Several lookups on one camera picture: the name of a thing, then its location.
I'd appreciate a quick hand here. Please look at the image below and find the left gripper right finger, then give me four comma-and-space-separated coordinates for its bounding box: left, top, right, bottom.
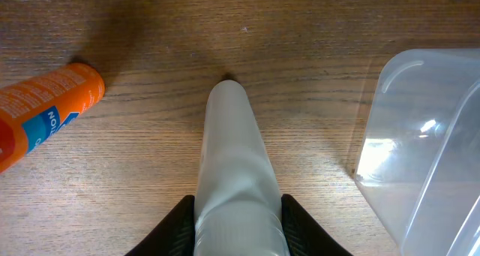
281, 194, 352, 256

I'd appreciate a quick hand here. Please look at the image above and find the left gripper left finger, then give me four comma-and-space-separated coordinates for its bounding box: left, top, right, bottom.
126, 195, 195, 256

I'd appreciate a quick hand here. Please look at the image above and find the white spray bottle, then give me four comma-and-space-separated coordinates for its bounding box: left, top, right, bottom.
193, 80, 289, 256

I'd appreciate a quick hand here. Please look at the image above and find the orange tube white cap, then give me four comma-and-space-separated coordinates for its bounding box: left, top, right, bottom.
1, 63, 105, 171

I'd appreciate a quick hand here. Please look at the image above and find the clear plastic container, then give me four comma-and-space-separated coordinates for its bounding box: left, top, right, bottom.
354, 49, 479, 255

